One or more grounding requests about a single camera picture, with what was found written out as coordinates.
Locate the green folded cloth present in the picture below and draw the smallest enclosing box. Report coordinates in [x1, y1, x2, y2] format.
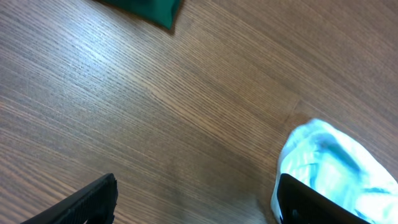
[98, 0, 182, 30]

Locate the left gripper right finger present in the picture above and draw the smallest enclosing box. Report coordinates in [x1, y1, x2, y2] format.
[277, 174, 369, 224]

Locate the light blue striped garment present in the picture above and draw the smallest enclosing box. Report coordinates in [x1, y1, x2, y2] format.
[275, 119, 397, 224]

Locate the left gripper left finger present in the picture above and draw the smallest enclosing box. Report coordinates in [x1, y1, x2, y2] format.
[21, 173, 118, 224]

